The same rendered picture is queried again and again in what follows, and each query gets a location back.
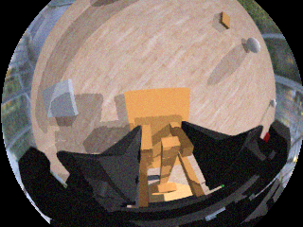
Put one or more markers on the red plastic cup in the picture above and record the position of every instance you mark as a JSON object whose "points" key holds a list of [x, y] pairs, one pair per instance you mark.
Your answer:
{"points": [[266, 137]]}

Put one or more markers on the white ball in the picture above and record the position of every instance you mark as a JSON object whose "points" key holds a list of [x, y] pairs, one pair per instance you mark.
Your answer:
{"points": [[253, 45], [273, 103]]}

